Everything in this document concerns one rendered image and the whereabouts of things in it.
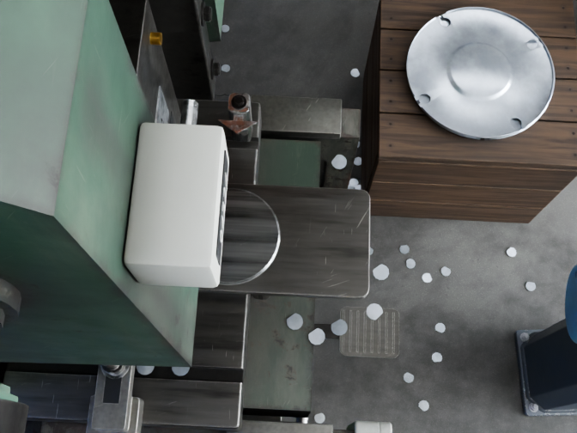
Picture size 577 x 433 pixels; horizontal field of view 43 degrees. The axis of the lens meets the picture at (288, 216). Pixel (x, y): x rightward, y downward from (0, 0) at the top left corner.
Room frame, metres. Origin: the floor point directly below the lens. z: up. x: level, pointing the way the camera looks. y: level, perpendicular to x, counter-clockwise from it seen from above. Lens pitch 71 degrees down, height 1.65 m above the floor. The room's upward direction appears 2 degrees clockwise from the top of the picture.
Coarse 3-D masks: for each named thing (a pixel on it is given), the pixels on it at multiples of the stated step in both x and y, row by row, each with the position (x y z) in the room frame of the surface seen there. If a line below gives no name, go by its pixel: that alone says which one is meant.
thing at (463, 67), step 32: (448, 32) 0.83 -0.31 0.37; (480, 32) 0.84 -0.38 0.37; (512, 32) 0.84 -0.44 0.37; (416, 64) 0.76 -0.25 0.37; (448, 64) 0.76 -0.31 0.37; (480, 64) 0.76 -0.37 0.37; (512, 64) 0.76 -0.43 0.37; (544, 64) 0.76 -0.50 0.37; (416, 96) 0.69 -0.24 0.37; (448, 96) 0.69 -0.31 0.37; (480, 96) 0.69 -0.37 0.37; (512, 96) 0.69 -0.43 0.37; (544, 96) 0.69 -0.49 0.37; (448, 128) 0.62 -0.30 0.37; (480, 128) 0.62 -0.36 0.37; (512, 128) 0.62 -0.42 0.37
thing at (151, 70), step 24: (120, 0) 0.33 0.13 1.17; (144, 0) 0.33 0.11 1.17; (120, 24) 0.31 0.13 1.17; (144, 24) 0.31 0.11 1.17; (144, 48) 0.30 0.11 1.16; (144, 72) 0.28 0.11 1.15; (168, 72) 0.34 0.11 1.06; (144, 96) 0.27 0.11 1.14; (168, 96) 0.32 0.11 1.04; (168, 120) 0.30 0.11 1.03
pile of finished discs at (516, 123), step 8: (440, 16) 0.87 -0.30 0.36; (440, 24) 0.86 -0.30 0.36; (448, 24) 0.86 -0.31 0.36; (536, 48) 0.81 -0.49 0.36; (424, 96) 0.69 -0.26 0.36; (424, 112) 0.66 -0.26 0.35; (512, 120) 0.64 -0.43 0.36; (536, 120) 0.65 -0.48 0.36; (520, 128) 0.63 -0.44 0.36; (464, 136) 0.61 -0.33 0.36; (504, 136) 0.61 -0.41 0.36
